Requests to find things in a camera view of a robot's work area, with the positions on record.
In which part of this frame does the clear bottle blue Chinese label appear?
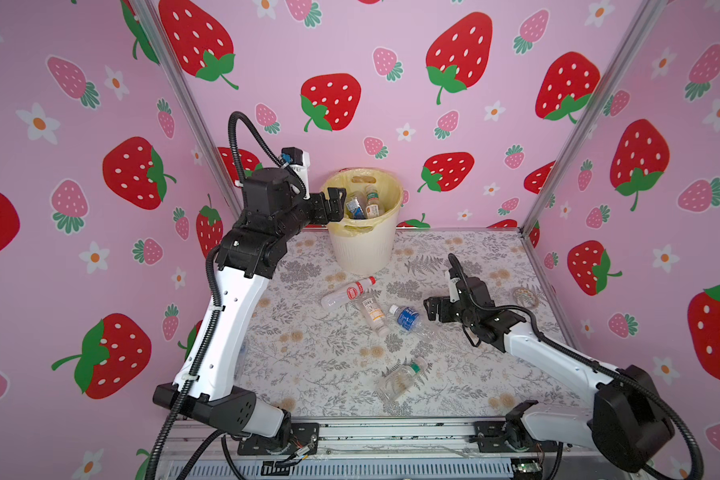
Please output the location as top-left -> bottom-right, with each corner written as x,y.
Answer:
389,305 -> 435,339

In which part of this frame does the clear bottle green cap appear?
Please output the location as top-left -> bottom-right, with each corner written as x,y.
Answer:
377,358 -> 428,402

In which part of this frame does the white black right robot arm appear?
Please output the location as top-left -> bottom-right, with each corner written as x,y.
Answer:
423,277 -> 675,473

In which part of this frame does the cream plastic waste bin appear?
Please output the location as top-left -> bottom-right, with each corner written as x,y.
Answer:
322,168 -> 403,277

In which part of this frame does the left aluminium corner post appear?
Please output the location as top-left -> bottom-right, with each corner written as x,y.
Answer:
133,0 -> 242,221

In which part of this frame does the right aluminium corner post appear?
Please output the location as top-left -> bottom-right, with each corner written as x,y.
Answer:
519,0 -> 666,240

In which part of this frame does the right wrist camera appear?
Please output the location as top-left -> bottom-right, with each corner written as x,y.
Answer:
448,253 -> 474,305

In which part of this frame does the clear bottle orange white label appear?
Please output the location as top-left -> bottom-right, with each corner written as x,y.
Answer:
359,296 -> 389,338

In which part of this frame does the sunflower label bottle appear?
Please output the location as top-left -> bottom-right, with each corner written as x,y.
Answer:
364,184 -> 385,219

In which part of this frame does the white bottle red cap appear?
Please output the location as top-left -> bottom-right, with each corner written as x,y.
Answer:
321,276 -> 376,311

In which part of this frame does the blue cap bottle blue label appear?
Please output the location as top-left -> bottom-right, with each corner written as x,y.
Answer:
345,193 -> 366,220

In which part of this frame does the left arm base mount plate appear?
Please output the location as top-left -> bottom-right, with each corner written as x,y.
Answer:
237,422 -> 320,457

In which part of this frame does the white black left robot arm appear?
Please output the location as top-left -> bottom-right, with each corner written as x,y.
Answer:
153,168 -> 347,444

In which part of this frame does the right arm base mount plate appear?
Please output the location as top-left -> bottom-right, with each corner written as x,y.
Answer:
469,419 -> 557,453

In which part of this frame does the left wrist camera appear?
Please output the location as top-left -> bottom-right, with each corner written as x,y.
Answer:
281,147 -> 310,200

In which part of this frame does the aluminium frame rail front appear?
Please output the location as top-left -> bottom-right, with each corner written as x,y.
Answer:
155,417 -> 630,479

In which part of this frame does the yellow bin liner bag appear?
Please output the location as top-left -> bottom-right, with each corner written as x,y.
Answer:
322,168 -> 403,237

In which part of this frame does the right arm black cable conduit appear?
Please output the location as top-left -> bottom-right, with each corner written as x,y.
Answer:
467,299 -> 705,480

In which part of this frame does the aluminium corner post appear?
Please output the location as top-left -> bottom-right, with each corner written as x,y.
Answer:
519,0 -> 666,240
133,0 -> 242,221

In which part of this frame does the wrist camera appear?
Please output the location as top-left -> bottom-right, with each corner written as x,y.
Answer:
281,147 -> 310,200
448,253 -> 474,305

